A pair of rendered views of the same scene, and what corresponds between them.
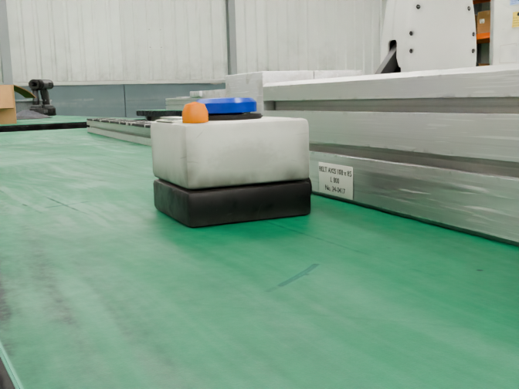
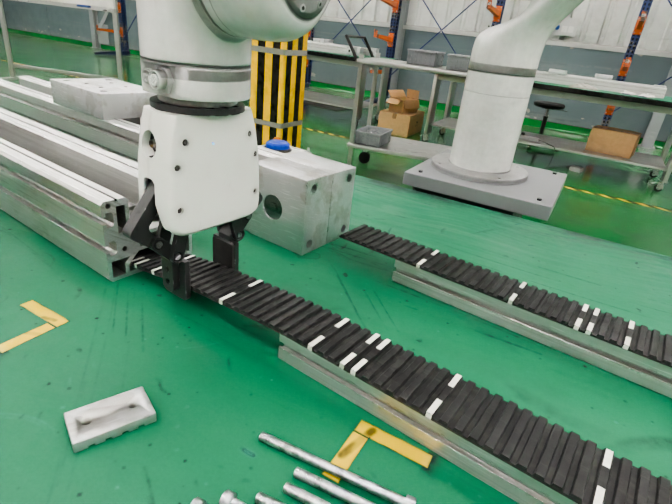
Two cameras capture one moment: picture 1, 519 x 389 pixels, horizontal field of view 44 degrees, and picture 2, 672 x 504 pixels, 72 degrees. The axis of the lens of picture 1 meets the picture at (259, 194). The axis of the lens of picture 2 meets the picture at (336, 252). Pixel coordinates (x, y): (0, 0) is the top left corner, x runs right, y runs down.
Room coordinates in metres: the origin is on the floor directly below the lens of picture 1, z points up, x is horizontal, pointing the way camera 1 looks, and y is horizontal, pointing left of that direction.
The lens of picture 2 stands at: (1.12, -0.30, 1.03)
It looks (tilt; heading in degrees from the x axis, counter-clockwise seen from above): 26 degrees down; 147
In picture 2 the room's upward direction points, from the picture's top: 7 degrees clockwise
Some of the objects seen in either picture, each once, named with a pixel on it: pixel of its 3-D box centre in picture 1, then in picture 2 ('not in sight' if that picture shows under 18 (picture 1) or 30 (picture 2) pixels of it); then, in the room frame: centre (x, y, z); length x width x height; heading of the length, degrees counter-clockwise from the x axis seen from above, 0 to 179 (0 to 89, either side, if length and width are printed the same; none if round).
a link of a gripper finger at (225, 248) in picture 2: not in sight; (234, 240); (0.71, -0.16, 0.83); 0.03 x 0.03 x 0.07; 24
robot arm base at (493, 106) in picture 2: not in sight; (489, 123); (0.49, 0.43, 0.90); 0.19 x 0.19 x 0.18
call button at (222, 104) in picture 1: (225, 113); (277, 147); (0.41, 0.02, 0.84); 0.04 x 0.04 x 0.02
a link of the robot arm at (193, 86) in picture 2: not in sight; (195, 81); (0.72, -0.20, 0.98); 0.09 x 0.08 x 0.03; 114
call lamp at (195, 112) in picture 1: (195, 112); not in sight; (0.37, 0.04, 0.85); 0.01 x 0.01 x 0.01
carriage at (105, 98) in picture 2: not in sight; (108, 105); (0.21, -0.21, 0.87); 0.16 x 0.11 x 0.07; 24
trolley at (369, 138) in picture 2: not in sight; (410, 114); (-1.73, 2.09, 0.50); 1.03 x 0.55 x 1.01; 42
